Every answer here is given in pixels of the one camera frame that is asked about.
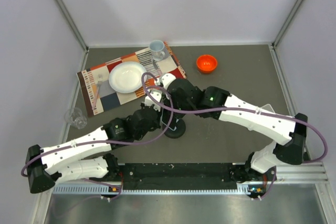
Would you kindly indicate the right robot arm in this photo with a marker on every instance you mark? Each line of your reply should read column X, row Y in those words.
column 288, row 136

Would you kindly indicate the orange plastic bowl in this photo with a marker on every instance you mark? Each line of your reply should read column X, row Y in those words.
column 206, row 64

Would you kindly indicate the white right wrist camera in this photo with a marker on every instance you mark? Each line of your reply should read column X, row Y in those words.
column 165, row 80

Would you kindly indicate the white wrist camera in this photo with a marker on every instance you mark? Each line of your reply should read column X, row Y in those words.
column 165, row 80
column 150, row 101

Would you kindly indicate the light blue smartphone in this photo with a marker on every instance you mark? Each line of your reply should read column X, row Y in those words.
column 168, row 119

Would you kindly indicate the patterned orange placemat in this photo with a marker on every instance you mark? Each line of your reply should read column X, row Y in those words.
column 108, row 98

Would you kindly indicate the light blue mug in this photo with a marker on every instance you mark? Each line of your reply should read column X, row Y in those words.
column 157, row 50

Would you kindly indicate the knife with pink handle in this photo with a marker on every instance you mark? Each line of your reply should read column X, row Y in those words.
column 157, row 68

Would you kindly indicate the grey slotted cable duct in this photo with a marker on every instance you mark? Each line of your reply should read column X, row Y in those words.
column 95, row 189

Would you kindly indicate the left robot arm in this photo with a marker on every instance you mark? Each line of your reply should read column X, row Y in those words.
column 88, row 156

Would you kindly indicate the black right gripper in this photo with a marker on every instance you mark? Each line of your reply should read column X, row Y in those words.
column 172, row 99

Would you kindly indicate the fork with pink handle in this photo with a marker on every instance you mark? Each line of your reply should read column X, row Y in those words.
column 99, row 83

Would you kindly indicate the white plate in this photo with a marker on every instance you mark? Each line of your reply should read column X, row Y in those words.
column 126, row 77

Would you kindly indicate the clear drinking glass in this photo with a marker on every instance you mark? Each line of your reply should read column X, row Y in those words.
column 75, row 117

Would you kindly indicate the white plastic phone stand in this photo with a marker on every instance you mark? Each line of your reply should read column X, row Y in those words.
column 269, row 108

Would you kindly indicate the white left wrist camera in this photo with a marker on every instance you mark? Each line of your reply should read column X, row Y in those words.
column 150, row 101

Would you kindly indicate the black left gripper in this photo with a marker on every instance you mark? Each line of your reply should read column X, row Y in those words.
column 157, row 121

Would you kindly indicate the black round-base phone stand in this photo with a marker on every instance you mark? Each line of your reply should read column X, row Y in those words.
column 176, row 129

